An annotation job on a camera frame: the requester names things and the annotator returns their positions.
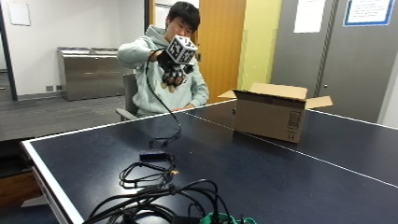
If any white paper sheet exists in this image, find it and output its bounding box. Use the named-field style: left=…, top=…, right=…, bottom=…
left=293, top=0, right=329, bottom=35

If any thin black coiled cable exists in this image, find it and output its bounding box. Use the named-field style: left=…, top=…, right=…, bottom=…
left=118, top=154, right=179, bottom=189

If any black glove cable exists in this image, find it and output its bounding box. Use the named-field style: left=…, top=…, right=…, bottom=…
left=144, top=48, right=183, bottom=149

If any wooden door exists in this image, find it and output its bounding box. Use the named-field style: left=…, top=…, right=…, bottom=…
left=197, top=0, right=247, bottom=105

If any blue framed notice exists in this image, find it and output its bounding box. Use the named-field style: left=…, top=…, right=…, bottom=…
left=342, top=0, right=396, bottom=27

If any green plastic object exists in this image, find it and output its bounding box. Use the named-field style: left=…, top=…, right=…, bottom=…
left=198, top=212, right=258, bottom=224

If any small black hub box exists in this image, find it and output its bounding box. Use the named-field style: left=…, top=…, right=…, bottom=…
left=138, top=149, right=169, bottom=161

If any the person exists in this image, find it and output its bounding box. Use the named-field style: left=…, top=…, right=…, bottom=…
left=116, top=0, right=210, bottom=119

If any grey chair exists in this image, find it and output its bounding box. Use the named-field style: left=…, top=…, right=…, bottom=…
left=114, top=73, right=141, bottom=122

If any white cube with black markers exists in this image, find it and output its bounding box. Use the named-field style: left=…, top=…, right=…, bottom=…
left=163, top=35, right=199, bottom=66

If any open cardboard box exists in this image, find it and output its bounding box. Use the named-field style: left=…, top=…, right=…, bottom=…
left=218, top=82, right=334, bottom=145

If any wooden bench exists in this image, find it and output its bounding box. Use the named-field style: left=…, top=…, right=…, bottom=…
left=0, top=170, right=44, bottom=209

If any stainless steel bin cabinet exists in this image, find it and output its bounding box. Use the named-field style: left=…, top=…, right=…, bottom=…
left=56, top=47, right=134, bottom=103

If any grey door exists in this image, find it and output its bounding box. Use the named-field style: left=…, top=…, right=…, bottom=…
left=270, top=0, right=398, bottom=124

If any thick black cable bundle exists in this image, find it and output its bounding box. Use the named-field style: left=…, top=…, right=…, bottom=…
left=81, top=178, right=233, bottom=224

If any white wall board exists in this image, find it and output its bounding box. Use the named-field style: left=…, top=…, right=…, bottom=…
left=6, top=0, right=32, bottom=27

